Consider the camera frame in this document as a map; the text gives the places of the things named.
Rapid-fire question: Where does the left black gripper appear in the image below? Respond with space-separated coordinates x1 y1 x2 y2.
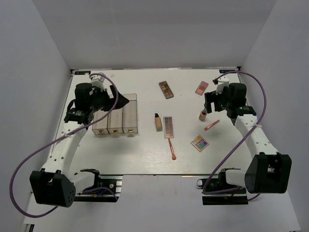
89 85 129 113

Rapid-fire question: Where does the round foundation bottle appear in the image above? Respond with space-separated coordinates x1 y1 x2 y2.
198 108 207 121

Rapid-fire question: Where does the pink blush palette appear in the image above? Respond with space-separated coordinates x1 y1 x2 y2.
195 81 209 96

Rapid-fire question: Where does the coral short makeup brush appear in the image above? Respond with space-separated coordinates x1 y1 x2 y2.
204 119 220 131

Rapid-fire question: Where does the beige foundation tube black cap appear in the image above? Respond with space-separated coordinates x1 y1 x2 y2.
154 113 163 131

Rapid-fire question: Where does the colourful eyeshadow palette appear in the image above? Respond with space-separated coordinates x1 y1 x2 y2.
190 135 209 152

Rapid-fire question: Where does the brown eyeshadow palette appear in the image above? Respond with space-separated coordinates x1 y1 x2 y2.
159 81 174 99

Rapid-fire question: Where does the mauve eyeshadow palette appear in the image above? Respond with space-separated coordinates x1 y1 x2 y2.
163 116 174 139

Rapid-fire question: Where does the pink makeup brush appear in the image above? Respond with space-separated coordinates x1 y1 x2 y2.
168 138 177 160

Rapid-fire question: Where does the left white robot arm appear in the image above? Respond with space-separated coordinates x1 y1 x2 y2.
29 83 129 207

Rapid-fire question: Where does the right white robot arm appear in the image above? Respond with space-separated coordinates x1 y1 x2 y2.
204 83 292 193

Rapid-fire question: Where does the clear right organizer bin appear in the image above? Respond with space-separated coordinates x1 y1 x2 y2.
122 93 138 134

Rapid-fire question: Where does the clear organizer bin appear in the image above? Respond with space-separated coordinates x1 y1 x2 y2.
122 93 138 134
107 108 124 134
92 110 109 135

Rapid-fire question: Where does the clear middle organizer bin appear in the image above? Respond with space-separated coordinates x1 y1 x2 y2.
107 108 124 134

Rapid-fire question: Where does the clear left organizer bin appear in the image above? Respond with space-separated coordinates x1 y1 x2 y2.
92 110 109 135

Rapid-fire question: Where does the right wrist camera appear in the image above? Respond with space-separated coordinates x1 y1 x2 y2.
213 76 229 95

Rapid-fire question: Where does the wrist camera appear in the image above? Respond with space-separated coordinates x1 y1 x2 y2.
213 76 229 95
89 72 106 92

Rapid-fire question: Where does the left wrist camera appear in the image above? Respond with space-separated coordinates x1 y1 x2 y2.
89 72 106 92

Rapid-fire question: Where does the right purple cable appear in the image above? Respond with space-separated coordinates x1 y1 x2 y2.
202 71 267 202

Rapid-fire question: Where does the purple cable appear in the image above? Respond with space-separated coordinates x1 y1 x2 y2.
202 71 267 202
9 73 119 218

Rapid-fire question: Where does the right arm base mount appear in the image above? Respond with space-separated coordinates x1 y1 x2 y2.
202 178 248 205

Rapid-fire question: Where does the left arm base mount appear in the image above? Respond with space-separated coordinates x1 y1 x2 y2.
74 175 123 203

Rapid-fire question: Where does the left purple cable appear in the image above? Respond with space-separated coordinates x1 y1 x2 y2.
9 73 119 218

